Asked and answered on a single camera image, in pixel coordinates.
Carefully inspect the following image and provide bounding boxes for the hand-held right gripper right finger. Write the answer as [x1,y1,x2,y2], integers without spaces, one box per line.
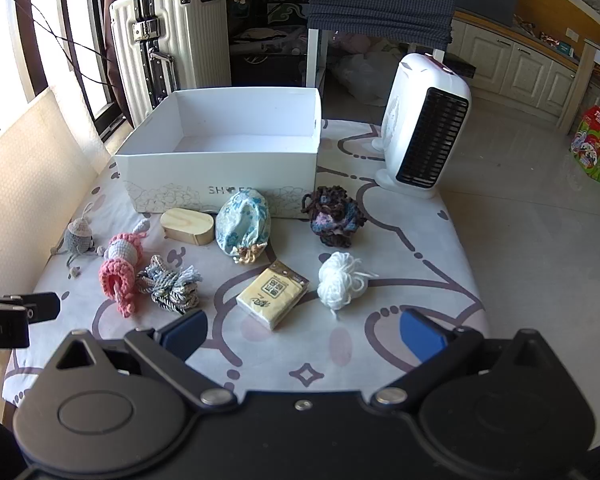
[370,308,564,411]

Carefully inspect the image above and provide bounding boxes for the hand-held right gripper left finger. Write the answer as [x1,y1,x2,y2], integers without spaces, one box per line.
[46,308,238,411]

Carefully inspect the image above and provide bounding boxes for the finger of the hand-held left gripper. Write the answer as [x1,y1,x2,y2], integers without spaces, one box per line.
[0,292,61,322]

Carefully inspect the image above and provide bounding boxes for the grey braided rope bundle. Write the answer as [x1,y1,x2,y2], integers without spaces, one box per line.
[136,255,202,316]

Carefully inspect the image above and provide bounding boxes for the grey crochet doll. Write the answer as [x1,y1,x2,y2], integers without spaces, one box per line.
[50,203,106,278]

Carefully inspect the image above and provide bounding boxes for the pink crochet doll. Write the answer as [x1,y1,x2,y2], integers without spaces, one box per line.
[98,219,151,318]

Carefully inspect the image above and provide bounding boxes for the yellow tissue packet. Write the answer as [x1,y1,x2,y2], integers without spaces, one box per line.
[236,261,310,332]

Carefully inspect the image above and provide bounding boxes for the white yarn ball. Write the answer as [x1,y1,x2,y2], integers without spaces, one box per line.
[317,251,379,319]

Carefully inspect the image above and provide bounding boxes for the oval wooden block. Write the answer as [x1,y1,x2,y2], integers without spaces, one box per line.
[160,208,217,247]

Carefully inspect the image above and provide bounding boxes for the blue floral drawstring pouch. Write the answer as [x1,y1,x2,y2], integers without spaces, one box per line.
[215,190,272,265]

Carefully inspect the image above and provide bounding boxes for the dark crochet yarn piece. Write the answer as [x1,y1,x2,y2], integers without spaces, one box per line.
[301,186,368,248]

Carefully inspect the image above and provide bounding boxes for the white shoe box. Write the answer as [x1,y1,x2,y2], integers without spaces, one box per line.
[113,87,324,220]

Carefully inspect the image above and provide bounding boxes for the white electric heater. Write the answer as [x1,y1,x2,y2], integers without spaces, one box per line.
[375,52,472,199]

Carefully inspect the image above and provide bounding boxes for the colourful toy box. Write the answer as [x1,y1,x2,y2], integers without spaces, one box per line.
[570,105,600,187]

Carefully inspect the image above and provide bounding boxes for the clear plastic bag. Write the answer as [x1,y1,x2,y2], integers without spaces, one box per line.
[332,52,403,106]

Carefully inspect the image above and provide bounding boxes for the cream cabinets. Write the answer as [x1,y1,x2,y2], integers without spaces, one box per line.
[450,10,581,128]

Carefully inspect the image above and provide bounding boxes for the white ribbed suitcase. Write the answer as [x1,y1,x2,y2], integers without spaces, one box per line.
[109,0,232,128]

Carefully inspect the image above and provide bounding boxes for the light wooden desk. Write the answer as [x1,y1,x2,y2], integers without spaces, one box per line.
[560,37,600,133]

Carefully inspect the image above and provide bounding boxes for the navy knitted blanket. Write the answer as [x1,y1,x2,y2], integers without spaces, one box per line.
[307,0,461,54]

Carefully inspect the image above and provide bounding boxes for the black cable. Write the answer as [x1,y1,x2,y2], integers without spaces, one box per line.
[0,0,113,91]

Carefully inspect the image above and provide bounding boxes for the white table frame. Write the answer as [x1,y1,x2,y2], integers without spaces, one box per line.
[306,29,446,90]

